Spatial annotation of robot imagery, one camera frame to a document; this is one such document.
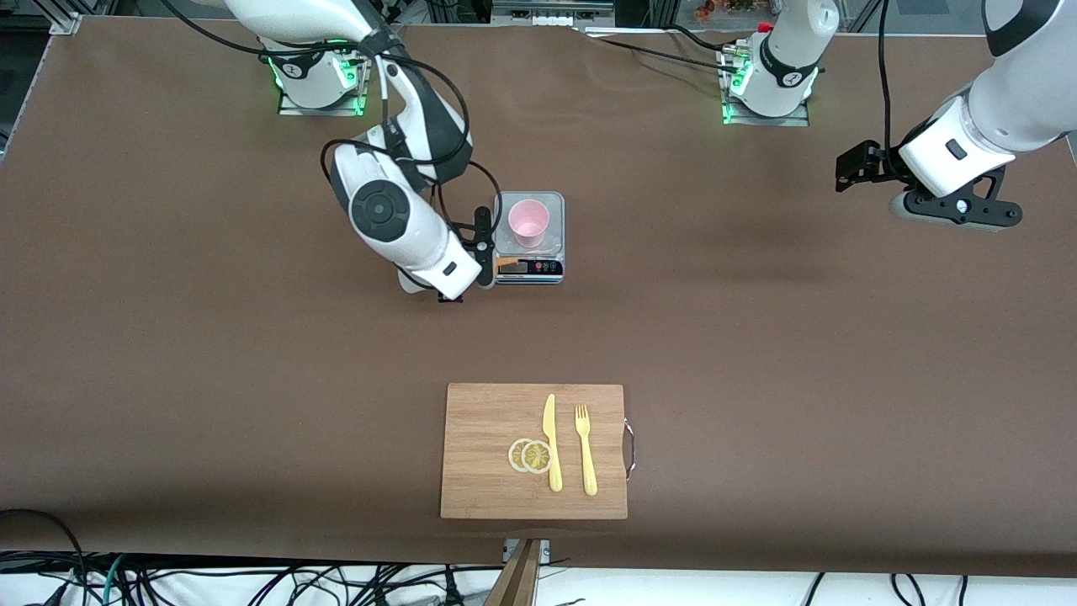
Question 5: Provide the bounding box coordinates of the pink plastic cup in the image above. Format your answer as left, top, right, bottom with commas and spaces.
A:
507, 199, 551, 249

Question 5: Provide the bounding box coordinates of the silver digital kitchen scale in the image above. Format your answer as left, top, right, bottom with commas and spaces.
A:
491, 191, 565, 285

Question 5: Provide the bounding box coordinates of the wooden cutting board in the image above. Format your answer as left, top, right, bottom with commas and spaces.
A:
440, 383, 636, 520

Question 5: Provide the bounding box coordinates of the yellow plastic knife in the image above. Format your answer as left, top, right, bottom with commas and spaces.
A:
543, 393, 563, 493

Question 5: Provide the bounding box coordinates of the yellow plastic fork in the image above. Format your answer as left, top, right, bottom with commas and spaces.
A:
575, 404, 598, 497

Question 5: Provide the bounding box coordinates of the wooden beam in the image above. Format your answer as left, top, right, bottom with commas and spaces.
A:
484, 539, 544, 606

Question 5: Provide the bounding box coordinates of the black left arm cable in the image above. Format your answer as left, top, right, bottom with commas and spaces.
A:
875, 0, 894, 169

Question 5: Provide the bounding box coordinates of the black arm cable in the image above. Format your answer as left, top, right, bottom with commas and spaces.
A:
160, 0, 506, 245
875, 0, 894, 169

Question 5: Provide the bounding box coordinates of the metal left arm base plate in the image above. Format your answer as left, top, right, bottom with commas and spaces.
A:
721, 46, 813, 127

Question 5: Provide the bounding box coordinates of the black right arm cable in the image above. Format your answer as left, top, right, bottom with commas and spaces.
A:
160, 0, 506, 245

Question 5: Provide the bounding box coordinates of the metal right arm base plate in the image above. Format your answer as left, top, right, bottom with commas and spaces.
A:
278, 38, 371, 117

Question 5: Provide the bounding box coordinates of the black cable on table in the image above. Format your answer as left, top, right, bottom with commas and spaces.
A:
581, 28, 741, 77

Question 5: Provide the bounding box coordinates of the teal cable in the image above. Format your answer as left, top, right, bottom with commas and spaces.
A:
99, 555, 129, 606

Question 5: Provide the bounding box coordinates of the black looped floor cable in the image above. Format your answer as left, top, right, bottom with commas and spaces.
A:
0, 508, 89, 606

